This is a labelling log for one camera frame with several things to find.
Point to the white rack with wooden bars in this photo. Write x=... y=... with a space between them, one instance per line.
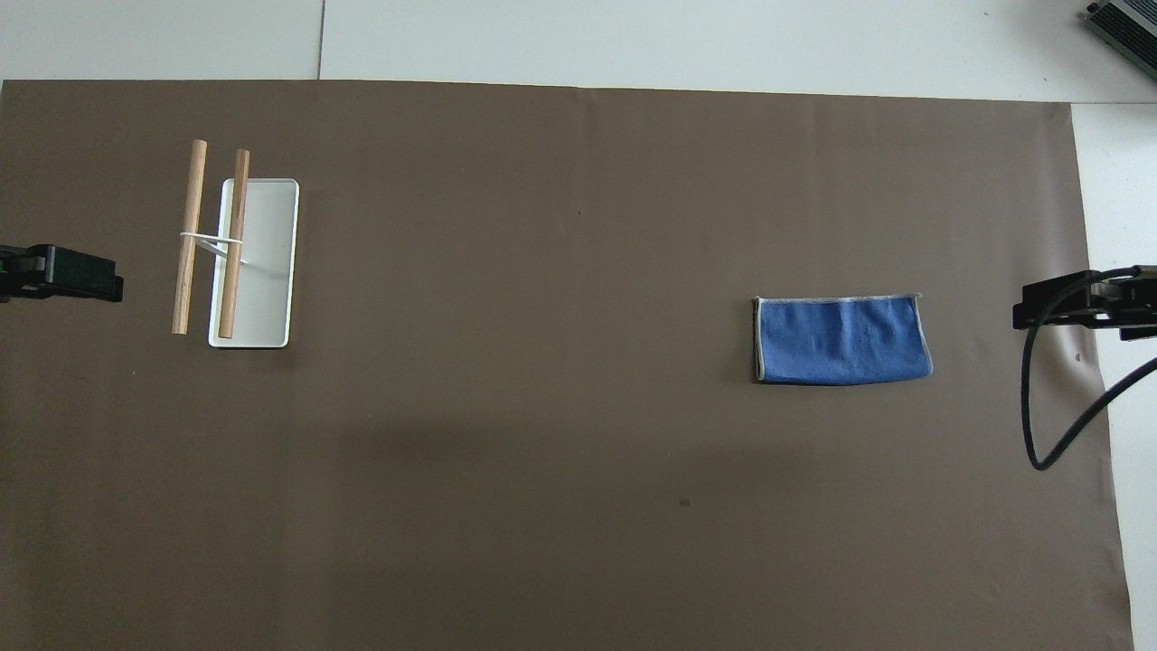
x=262 y=271

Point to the blue towel with grey edge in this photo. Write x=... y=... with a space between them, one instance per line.
x=841 y=342

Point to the grey ribbed metal device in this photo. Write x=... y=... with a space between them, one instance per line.
x=1130 y=23

